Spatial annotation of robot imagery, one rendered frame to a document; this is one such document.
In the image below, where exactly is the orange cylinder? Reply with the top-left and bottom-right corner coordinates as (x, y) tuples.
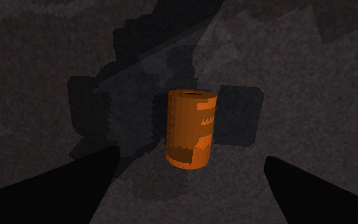
(166, 89), (217, 169)

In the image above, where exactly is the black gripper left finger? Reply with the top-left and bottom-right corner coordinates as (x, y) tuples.
(0, 145), (120, 224)

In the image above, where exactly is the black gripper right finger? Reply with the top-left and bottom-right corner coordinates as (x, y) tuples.
(264, 156), (358, 224)

